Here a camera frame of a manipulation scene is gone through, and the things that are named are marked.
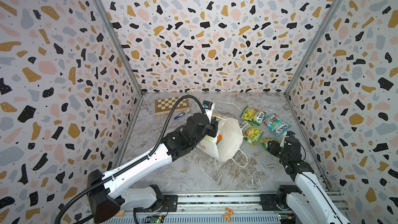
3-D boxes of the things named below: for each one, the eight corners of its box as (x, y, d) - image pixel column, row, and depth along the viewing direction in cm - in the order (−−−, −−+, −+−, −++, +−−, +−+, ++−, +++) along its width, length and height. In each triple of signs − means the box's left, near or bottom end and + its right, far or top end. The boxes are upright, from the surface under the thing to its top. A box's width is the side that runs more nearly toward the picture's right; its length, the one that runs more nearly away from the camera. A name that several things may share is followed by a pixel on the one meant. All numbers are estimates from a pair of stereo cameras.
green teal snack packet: (277, 137, 100) (279, 134, 97) (260, 122, 108) (262, 118, 104) (287, 129, 104) (290, 126, 101) (270, 115, 112) (272, 111, 108)
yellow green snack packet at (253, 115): (239, 118, 109) (240, 114, 106) (245, 108, 116) (246, 104, 113) (259, 127, 105) (260, 124, 102) (264, 116, 111) (266, 112, 108)
